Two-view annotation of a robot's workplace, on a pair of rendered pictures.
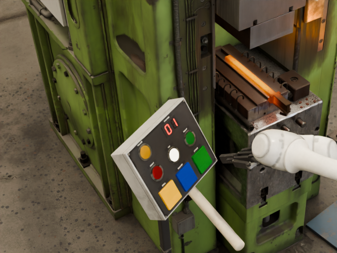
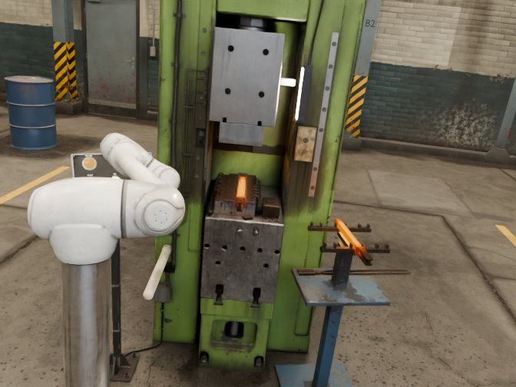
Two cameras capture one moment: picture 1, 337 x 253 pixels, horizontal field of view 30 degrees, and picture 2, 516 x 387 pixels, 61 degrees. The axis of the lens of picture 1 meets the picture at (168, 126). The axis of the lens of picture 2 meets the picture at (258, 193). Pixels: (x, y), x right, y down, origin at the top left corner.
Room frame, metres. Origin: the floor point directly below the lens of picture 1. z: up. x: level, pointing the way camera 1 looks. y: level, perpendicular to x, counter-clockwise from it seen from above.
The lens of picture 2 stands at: (0.22, -1.34, 1.76)
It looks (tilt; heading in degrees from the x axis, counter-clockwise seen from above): 20 degrees down; 25
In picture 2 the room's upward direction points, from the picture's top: 6 degrees clockwise
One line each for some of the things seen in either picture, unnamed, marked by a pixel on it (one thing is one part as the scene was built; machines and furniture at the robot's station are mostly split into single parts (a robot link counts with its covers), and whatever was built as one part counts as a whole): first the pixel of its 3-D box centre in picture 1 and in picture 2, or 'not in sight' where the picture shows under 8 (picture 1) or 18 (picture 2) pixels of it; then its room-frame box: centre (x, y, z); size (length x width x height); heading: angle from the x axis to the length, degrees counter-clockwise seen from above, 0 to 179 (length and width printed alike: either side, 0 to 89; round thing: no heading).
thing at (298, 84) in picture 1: (293, 85); (270, 207); (2.08, -0.54, 0.95); 0.12 x 0.08 x 0.06; 27
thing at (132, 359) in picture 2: not in sight; (116, 359); (1.62, 0.05, 0.05); 0.22 x 0.22 x 0.09; 27
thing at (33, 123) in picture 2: not in sight; (32, 112); (4.12, 3.97, 0.44); 0.59 x 0.59 x 0.88
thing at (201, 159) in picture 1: (201, 159); not in sight; (1.62, -0.11, 1.01); 0.07 x 0.05 x 0.07; 142
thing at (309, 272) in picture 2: not in sight; (355, 272); (2.20, -0.99, 0.68); 0.60 x 0.04 x 0.01; 127
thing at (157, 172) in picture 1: (157, 172); not in sight; (1.49, 0.05, 1.09); 0.05 x 0.03 x 0.04; 117
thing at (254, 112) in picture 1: (237, 80); (236, 192); (2.14, -0.31, 0.96); 0.42 x 0.20 x 0.09; 27
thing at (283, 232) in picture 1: (243, 190); (236, 306); (2.17, -0.35, 0.23); 0.55 x 0.37 x 0.47; 27
